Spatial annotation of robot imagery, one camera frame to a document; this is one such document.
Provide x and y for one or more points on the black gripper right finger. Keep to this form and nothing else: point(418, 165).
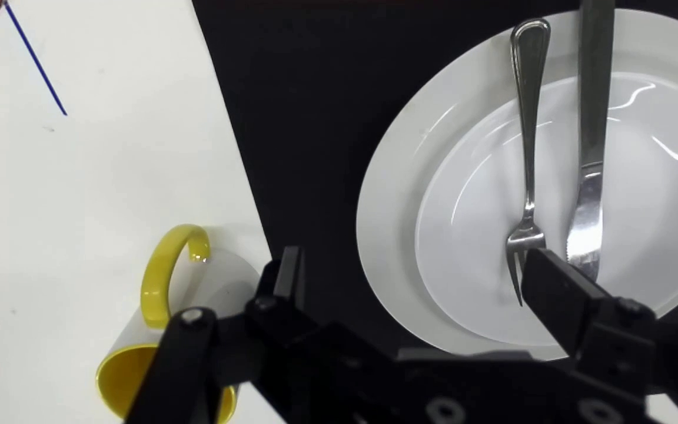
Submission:
point(668, 362)

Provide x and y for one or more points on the silver knife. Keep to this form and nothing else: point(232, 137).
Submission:
point(594, 78)

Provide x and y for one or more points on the silver fork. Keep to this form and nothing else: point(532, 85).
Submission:
point(528, 94)

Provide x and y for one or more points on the yellow and white mug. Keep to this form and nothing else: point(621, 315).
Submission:
point(212, 283)

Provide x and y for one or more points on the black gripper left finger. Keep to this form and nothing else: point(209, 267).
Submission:
point(198, 368)

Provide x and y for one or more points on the white round plate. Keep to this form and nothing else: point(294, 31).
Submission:
point(448, 196)

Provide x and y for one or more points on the black placemat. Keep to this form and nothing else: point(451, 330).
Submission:
point(300, 119)

